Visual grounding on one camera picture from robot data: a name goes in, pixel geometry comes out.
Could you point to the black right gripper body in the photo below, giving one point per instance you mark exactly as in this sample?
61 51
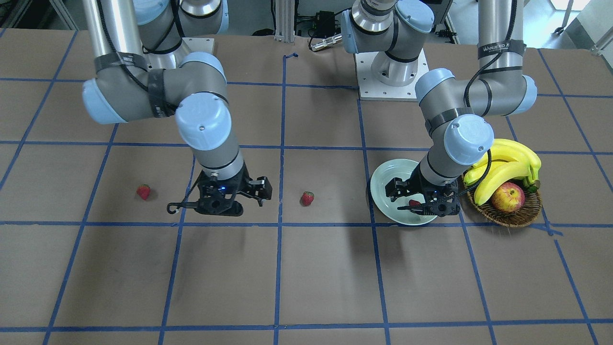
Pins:
241 183

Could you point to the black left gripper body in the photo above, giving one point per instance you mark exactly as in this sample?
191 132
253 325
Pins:
415 182

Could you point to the red strawberry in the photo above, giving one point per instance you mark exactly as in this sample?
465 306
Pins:
307 198
143 191

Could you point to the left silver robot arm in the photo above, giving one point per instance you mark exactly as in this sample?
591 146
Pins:
454 110

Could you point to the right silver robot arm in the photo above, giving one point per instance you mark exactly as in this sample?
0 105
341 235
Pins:
146 69

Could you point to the pale green plate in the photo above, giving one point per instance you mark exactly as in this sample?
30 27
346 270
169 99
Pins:
384 173

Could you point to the red yellow apple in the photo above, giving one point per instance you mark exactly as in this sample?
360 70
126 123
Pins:
508 198

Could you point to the yellow banana bunch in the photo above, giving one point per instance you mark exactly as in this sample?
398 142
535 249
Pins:
507 160

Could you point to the brown wicker basket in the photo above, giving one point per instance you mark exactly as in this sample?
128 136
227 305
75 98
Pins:
524 216

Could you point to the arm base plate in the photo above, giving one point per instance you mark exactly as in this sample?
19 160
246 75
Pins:
382 79
198 44

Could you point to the aluminium frame post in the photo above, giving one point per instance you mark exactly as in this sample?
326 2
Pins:
284 21

